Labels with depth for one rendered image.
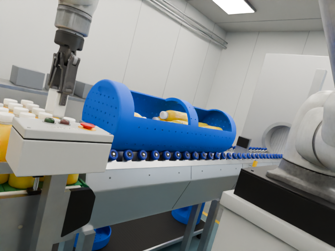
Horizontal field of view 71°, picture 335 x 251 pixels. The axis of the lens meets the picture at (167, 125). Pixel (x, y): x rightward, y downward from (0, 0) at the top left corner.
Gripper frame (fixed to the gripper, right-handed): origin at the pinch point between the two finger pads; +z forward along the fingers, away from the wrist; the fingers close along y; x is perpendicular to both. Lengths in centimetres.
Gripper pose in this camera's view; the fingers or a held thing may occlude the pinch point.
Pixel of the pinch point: (56, 104)
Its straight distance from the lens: 75.3
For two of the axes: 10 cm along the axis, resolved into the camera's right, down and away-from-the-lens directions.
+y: -6.8, -2.6, 6.8
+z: -2.6, 9.6, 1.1
